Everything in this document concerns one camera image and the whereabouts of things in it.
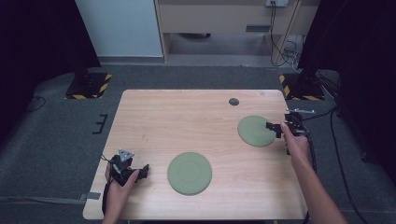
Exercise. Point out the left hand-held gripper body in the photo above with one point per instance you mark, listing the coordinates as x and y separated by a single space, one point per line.
121 169

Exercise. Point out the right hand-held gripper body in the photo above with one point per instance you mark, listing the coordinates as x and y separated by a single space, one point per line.
295 123

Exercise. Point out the green round plate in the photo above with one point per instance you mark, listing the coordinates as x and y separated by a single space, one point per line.
256 131
189 173

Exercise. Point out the person's left hand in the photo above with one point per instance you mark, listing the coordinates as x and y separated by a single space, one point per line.
117 193

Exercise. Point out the person's right hand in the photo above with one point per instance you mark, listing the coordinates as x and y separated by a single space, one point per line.
297 149

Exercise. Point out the black stand base striped edge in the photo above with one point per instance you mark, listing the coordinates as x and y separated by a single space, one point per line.
300 88
88 85

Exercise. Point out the grey tape strip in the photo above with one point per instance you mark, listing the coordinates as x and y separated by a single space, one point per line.
90 196

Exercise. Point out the grey round table grommet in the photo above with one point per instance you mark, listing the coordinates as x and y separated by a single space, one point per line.
233 101

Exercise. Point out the black curtain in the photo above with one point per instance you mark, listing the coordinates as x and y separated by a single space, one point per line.
37 46
358 62

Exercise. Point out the white panel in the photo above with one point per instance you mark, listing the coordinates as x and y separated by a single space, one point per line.
120 28

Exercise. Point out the white wall power socket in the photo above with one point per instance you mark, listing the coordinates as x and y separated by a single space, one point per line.
277 2

